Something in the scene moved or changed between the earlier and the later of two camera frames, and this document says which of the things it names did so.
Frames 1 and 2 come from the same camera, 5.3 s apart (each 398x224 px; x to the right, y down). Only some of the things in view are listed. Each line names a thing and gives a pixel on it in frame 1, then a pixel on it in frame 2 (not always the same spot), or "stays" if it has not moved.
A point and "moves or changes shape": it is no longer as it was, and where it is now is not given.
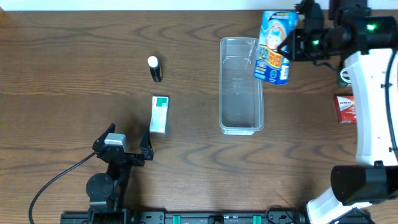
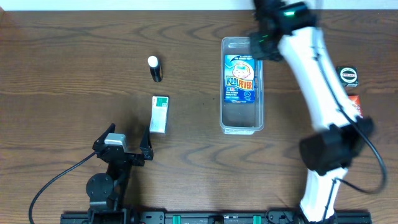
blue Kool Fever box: [272, 65] moves or changes shape
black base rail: [190, 216] stays
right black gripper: [296, 39] → [261, 50]
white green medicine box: [160, 114] stays
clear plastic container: [240, 99] stays
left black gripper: [139, 158] stays
